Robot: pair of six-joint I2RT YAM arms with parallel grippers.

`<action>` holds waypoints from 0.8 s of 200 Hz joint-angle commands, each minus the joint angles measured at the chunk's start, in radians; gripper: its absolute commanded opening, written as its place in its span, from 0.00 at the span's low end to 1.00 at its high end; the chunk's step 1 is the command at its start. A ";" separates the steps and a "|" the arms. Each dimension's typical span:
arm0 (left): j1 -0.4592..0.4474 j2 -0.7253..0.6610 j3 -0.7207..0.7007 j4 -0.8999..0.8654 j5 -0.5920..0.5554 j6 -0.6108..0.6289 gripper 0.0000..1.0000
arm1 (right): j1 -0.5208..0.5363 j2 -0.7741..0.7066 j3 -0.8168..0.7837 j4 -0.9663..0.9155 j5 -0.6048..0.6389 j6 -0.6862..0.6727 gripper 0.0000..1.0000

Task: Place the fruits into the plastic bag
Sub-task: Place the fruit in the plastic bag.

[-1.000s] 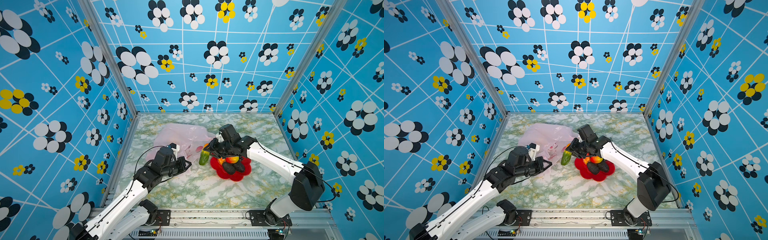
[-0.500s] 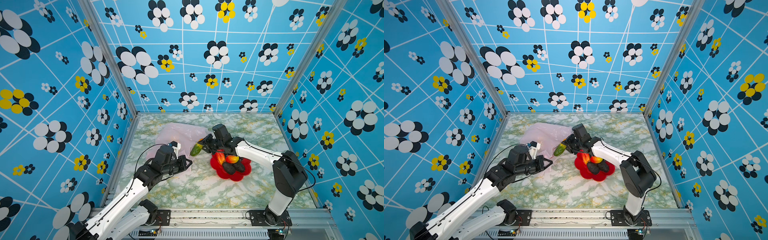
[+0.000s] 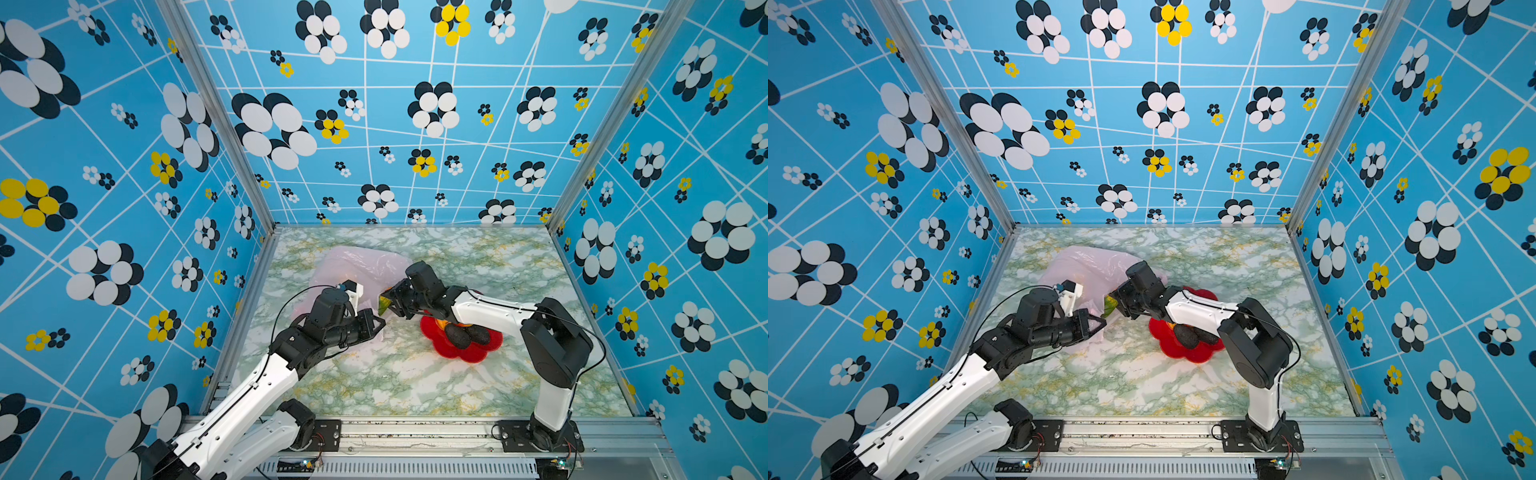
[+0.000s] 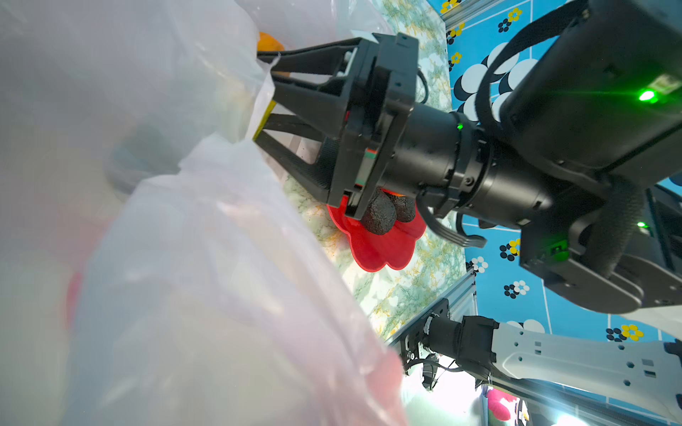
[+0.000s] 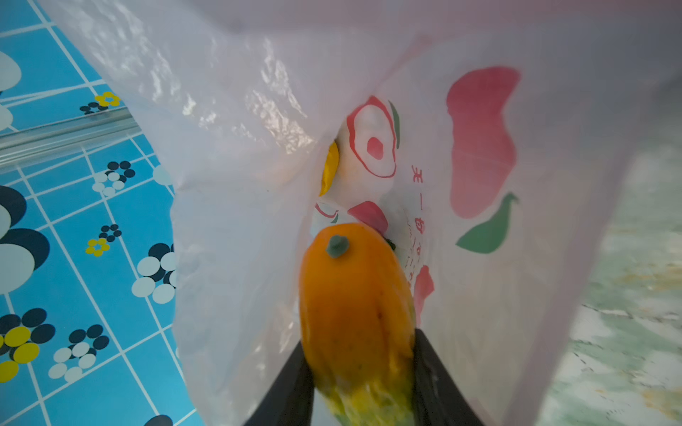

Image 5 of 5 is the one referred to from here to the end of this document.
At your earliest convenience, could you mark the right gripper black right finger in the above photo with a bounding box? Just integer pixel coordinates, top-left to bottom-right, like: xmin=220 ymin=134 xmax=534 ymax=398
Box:
xmin=412 ymin=328 xmax=483 ymax=426

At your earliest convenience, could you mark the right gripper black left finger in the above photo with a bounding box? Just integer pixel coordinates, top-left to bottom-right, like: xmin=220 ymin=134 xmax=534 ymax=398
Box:
xmin=244 ymin=342 xmax=315 ymax=426

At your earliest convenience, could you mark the orange green papaya fruit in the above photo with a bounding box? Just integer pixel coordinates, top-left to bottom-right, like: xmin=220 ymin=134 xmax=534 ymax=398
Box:
xmin=298 ymin=223 xmax=417 ymax=425

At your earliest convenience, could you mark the yellow lemon fruit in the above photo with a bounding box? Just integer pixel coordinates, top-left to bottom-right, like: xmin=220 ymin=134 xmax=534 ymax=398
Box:
xmin=319 ymin=140 xmax=340 ymax=197

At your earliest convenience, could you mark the pink translucent plastic bag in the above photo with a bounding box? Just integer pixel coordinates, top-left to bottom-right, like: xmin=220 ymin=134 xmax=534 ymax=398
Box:
xmin=43 ymin=1 xmax=681 ymax=425

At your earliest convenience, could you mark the left aluminium corner post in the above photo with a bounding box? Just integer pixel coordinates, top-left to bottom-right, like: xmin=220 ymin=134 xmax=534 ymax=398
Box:
xmin=1 ymin=108 xmax=142 ymax=169

